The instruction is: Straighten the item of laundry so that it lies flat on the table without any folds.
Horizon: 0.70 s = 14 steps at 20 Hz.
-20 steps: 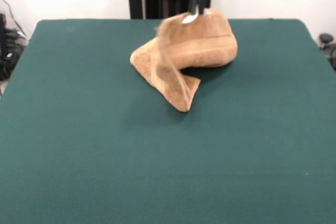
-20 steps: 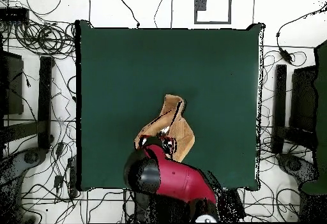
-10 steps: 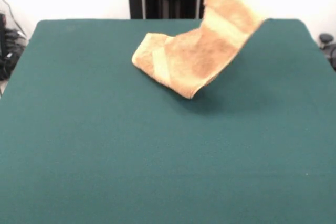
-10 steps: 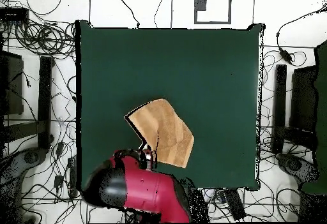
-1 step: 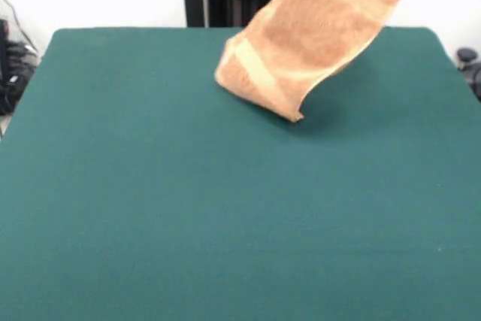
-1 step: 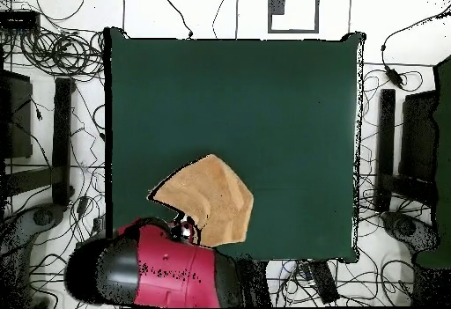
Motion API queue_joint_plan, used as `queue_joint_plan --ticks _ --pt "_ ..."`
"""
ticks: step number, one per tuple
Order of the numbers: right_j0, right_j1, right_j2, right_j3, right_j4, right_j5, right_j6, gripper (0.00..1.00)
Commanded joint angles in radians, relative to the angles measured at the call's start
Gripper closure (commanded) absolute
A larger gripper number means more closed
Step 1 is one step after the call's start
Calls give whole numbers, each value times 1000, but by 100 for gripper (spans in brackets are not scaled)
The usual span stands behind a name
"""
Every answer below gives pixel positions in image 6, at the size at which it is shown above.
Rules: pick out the tan towel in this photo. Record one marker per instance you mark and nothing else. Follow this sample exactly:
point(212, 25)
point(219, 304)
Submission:
point(218, 196)

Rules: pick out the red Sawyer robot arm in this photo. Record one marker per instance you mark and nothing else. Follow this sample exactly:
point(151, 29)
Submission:
point(169, 273)

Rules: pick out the black flat box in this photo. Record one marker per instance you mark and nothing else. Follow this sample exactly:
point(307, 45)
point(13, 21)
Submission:
point(17, 119)
point(419, 133)

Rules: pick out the dark green tablecloth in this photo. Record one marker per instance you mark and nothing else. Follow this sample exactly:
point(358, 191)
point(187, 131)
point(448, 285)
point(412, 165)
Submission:
point(211, 94)

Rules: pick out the grey stand base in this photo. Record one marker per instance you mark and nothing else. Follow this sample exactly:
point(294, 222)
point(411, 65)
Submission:
point(42, 217)
point(405, 228)

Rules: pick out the black power strip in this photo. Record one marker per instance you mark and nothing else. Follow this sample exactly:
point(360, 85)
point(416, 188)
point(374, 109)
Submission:
point(324, 282)

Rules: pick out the black stand bar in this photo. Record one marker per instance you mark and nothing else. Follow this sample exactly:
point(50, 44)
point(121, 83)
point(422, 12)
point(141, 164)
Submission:
point(387, 129)
point(62, 129)

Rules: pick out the small grey box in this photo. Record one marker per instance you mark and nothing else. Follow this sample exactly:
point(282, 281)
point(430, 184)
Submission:
point(277, 5)

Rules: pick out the green cloth covered furniture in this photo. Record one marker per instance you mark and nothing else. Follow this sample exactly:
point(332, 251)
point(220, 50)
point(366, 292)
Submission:
point(444, 147)

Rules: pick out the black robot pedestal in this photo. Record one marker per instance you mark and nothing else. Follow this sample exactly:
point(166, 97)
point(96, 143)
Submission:
point(257, 284)

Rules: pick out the grey square frame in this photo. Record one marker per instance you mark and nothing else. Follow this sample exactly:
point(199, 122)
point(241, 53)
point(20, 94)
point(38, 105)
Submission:
point(292, 31)

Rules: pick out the black network switch box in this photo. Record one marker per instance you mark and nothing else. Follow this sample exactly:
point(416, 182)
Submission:
point(19, 22)

